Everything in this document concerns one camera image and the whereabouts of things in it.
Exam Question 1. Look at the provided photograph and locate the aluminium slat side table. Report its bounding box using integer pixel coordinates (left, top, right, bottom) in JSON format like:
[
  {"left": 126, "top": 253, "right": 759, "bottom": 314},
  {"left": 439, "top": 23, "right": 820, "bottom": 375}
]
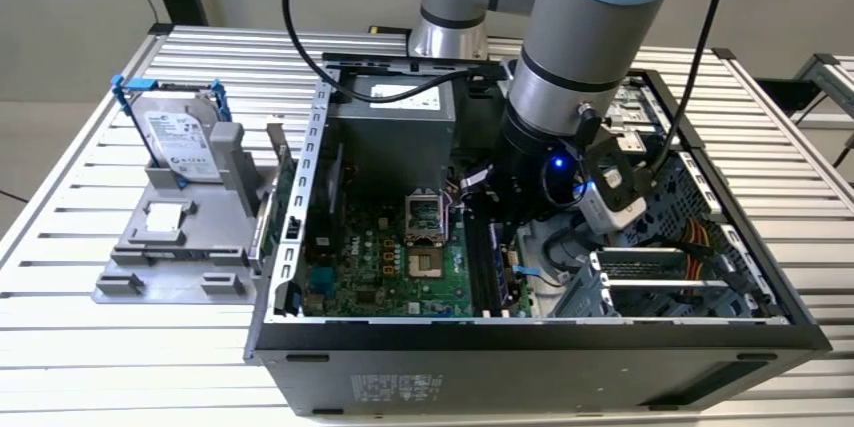
[{"left": 790, "top": 52, "right": 854, "bottom": 131}]

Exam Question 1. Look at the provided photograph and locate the metal socket cover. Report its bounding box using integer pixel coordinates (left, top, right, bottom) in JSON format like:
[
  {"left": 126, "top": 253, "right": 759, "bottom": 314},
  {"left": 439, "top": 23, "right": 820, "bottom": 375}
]
[{"left": 403, "top": 186, "right": 447, "bottom": 244}]

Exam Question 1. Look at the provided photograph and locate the silver CPU chip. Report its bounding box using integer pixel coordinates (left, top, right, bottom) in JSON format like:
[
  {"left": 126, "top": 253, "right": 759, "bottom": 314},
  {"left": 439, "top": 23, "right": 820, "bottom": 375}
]
[{"left": 144, "top": 204, "right": 183, "bottom": 234}]

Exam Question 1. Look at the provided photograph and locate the green graphics card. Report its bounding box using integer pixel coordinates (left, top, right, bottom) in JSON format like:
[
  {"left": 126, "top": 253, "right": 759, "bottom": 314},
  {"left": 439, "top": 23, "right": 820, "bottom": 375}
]
[{"left": 251, "top": 119, "right": 299, "bottom": 276}]

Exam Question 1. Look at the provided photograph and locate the grey power supply unit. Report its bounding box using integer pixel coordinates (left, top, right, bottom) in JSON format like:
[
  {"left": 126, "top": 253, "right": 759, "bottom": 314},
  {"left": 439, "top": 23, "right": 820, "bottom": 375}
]
[{"left": 326, "top": 74, "right": 459, "bottom": 198}]

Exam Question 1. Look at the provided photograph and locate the dark RAM stick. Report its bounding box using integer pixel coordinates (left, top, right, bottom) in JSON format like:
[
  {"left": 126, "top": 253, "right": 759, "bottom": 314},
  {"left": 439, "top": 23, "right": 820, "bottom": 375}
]
[
  {"left": 489, "top": 221, "right": 514, "bottom": 301},
  {"left": 136, "top": 245, "right": 235, "bottom": 256}
]

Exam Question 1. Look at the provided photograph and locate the hard disk in blue carrier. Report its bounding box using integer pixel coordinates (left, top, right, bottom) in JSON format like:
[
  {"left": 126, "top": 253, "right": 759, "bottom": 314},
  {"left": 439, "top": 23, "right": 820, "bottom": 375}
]
[{"left": 110, "top": 75, "right": 232, "bottom": 188}]

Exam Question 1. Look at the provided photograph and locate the blue expansion slot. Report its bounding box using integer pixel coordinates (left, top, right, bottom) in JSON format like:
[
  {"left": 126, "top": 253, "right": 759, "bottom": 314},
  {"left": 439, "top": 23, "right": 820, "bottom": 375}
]
[{"left": 307, "top": 269, "right": 336, "bottom": 297}]

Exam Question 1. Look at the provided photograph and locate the metal disk bay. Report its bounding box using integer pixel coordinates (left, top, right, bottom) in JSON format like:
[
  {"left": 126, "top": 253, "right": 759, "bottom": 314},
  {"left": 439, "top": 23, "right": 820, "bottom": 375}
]
[{"left": 551, "top": 245, "right": 735, "bottom": 319}]

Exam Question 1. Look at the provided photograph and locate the metal drive cage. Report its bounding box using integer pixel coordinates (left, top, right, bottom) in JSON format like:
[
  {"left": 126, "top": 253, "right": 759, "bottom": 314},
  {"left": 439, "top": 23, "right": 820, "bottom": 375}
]
[{"left": 603, "top": 74, "right": 673, "bottom": 158}]

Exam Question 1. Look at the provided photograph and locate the black RAM slot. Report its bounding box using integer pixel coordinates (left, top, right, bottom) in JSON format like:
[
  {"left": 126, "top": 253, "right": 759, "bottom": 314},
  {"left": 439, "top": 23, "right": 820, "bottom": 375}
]
[{"left": 466, "top": 219, "right": 495, "bottom": 319}]

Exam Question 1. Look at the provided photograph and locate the black open PC case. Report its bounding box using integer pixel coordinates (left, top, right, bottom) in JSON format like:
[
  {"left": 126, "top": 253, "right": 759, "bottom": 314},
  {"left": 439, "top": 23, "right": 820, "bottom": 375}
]
[{"left": 243, "top": 50, "right": 834, "bottom": 418}]

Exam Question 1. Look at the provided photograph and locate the orange yellow wire bundle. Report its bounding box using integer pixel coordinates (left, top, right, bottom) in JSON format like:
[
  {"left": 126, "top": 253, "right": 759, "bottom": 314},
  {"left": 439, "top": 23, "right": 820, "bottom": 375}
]
[{"left": 678, "top": 219, "right": 714, "bottom": 282}]

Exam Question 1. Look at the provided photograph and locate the green motherboard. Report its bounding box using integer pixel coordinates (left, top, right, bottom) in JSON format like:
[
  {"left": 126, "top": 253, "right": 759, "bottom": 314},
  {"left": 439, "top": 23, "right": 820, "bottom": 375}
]
[{"left": 303, "top": 196, "right": 537, "bottom": 319}]

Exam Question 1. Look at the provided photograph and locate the grey parts rack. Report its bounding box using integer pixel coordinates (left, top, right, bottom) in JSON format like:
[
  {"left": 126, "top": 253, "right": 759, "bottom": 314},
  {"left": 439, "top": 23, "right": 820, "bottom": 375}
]
[{"left": 92, "top": 121, "right": 282, "bottom": 306}]

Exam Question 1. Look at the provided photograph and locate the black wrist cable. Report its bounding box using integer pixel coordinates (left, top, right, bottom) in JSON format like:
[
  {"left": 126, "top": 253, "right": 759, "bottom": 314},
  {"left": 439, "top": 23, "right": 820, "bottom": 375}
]
[
  {"left": 280, "top": 0, "right": 486, "bottom": 104},
  {"left": 657, "top": 0, "right": 730, "bottom": 171}
]

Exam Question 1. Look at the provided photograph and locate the black cable loop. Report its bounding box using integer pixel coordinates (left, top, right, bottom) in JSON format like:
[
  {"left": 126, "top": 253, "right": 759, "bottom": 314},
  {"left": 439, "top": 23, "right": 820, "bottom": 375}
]
[{"left": 541, "top": 231, "right": 602, "bottom": 293}]

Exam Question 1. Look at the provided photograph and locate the CPU socket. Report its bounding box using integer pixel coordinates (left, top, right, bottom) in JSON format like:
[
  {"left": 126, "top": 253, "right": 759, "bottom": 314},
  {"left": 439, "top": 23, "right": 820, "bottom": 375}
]
[{"left": 405, "top": 242, "right": 447, "bottom": 281}]

